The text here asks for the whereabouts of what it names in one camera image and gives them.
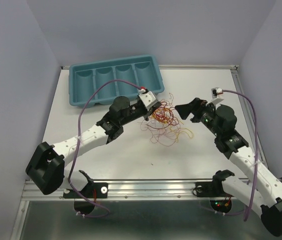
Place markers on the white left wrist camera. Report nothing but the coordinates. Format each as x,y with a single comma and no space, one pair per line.
147,97

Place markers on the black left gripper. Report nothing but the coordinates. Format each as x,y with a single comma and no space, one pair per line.
147,113

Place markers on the aluminium front mounting rail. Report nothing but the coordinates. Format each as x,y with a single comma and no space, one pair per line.
147,190

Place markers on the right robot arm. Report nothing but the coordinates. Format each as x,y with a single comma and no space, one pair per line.
236,149

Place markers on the teal four-compartment tray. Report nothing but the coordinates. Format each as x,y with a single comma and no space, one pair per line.
109,79

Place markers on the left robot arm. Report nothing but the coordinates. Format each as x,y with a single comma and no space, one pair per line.
51,166

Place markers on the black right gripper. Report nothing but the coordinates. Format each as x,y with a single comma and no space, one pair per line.
196,106

